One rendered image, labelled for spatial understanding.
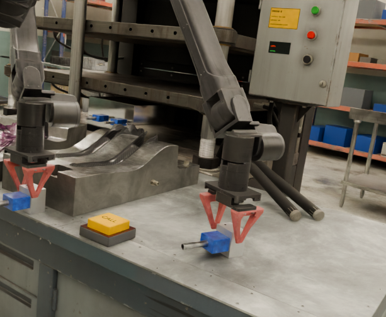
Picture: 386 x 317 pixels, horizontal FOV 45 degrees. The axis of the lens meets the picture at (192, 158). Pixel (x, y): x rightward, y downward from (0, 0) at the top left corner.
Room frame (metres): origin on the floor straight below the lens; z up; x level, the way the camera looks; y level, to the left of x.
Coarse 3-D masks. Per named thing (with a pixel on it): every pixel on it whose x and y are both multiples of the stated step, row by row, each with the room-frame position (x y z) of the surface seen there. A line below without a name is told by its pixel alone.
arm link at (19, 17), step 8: (0, 0) 0.74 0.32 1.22; (8, 0) 0.74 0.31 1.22; (32, 0) 0.77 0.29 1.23; (0, 8) 0.75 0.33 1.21; (8, 8) 0.75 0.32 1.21; (16, 8) 0.76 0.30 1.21; (24, 8) 0.75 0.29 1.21; (0, 16) 0.76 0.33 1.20; (8, 16) 0.76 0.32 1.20; (16, 16) 0.77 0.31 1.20; (24, 16) 0.79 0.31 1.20; (16, 24) 0.78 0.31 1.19
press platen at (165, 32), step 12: (48, 24) 2.26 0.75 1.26; (60, 24) 2.21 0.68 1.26; (72, 24) 2.17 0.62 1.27; (96, 24) 2.08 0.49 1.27; (108, 24) 2.05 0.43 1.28; (120, 24) 2.01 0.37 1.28; (132, 24) 1.97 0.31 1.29; (144, 24) 1.94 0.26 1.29; (144, 36) 1.94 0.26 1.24; (156, 36) 1.90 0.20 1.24; (168, 36) 1.87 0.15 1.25; (180, 36) 1.84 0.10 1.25; (228, 36) 1.65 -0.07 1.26; (240, 36) 1.87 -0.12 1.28; (240, 48) 1.93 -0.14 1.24; (252, 48) 1.96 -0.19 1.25
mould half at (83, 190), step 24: (120, 144) 1.27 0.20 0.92; (168, 144) 1.26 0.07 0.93; (72, 168) 1.04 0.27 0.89; (96, 168) 1.08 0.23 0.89; (120, 168) 1.13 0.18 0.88; (144, 168) 1.16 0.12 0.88; (168, 168) 1.25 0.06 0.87; (192, 168) 1.35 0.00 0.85; (48, 192) 1.01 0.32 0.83; (72, 192) 0.97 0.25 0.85; (96, 192) 1.02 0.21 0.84; (120, 192) 1.09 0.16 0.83; (144, 192) 1.17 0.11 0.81; (72, 216) 0.97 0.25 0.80
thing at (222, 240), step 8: (224, 224) 0.89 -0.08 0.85; (208, 232) 0.87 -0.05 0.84; (216, 232) 0.87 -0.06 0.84; (224, 232) 0.87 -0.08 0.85; (232, 232) 0.85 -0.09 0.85; (200, 240) 0.86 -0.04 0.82; (208, 240) 0.84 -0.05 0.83; (216, 240) 0.83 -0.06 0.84; (224, 240) 0.84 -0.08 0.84; (232, 240) 0.85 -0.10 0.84; (184, 248) 0.81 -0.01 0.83; (208, 248) 0.84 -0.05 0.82; (216, 248) 0.83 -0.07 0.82; (224, 248) 0.84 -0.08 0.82; (232, 248) 0.85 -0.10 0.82; (240, 248) 0.86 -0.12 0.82; (232, 256) 0.85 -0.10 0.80
